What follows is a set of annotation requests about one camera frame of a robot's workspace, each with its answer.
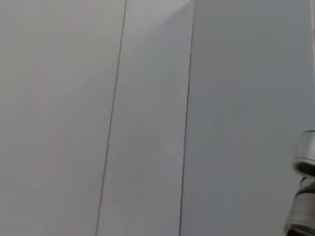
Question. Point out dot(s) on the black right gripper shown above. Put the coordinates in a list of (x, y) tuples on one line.
[(302, 231)]

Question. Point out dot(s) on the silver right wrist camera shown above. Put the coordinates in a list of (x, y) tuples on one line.
[(306, 152)]

